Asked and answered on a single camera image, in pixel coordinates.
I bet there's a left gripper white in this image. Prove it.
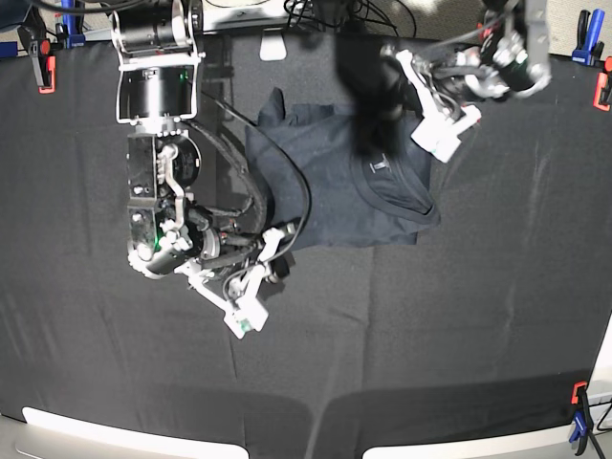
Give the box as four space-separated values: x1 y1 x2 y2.
379 45 482 139

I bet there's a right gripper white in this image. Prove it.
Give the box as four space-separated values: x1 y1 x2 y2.
174 227 297 312

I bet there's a black t-shirt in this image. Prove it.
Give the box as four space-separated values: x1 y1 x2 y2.
245 88 441 250

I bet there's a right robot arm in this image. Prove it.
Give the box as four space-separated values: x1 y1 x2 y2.
111 1 299 333

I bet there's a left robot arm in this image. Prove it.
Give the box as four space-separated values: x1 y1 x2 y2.
248 1 551 251

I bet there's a white tab on table edge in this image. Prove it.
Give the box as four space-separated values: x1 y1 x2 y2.
259 30 288 62

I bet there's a blue clamp top right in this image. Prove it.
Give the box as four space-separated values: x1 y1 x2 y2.
571 9 605 66

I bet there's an orange clamp top right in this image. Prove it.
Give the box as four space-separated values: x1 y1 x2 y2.
593 55 612 112

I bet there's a black table cover cloth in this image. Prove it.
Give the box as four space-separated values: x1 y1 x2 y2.
1 43 611 458

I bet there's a blue clamp top left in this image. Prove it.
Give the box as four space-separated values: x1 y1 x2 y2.
55 0 86 49

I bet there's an orange clamp top left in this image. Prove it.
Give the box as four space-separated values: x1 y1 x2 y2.
28 38 56 94

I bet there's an orange blue clamp bottom right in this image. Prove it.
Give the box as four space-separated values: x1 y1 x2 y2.
569 381 605 459

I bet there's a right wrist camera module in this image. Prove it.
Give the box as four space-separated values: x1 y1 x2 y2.
224 297 269 339

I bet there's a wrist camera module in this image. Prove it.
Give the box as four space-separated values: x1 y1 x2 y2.
224 297 269 339
411 117 461 163

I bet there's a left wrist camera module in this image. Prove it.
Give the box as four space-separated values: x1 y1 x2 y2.
411 117 461 163

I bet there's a black cable bundle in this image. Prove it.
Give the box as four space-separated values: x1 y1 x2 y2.
281 0 417 37

